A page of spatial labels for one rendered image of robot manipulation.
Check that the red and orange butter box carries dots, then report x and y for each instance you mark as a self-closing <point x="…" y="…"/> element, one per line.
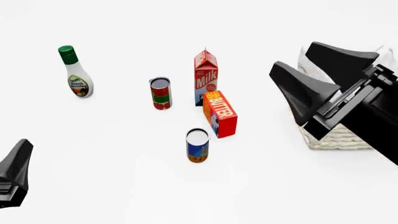
<point x="221" y="114"/>

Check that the blue and orange soup tin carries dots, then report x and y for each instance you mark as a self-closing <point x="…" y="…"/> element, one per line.
<point x="197" y="147"/>

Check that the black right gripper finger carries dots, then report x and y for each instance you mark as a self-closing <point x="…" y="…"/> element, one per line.
<point x="301" y="93"/>
<point x="339" y="60"/>

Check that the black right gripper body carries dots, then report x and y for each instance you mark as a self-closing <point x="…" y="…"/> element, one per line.
<point x="348" y="102"/>

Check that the red and white milk carton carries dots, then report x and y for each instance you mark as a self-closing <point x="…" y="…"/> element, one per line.
<point x="205" y="79"/>

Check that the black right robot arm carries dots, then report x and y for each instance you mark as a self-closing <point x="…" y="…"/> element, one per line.
<point x="373" y="126"/>

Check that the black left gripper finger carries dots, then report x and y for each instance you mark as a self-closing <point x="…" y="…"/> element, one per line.
<point x="15" y="161"/>

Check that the white woven basket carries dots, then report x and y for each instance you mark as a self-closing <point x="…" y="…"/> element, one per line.
<point x="339" y="137"/>

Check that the white ranch dressing bottle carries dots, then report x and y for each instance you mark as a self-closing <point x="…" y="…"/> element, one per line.
<point x="79" y="77"/>

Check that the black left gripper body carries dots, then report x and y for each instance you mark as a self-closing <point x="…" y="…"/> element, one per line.
<point x="9" y="194"/>

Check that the red tomato sauce tin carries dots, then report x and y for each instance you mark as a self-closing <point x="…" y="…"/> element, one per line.
<point x="161" y="94"/>

